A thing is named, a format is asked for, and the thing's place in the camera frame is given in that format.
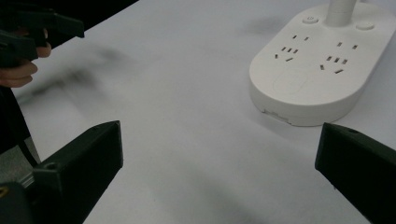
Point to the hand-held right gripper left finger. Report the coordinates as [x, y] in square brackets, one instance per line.
[84, 161]

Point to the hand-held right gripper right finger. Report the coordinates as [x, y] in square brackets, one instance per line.
[361, 168]

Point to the white desk lamp with sockets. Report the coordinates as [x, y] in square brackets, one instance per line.
[311, 77]

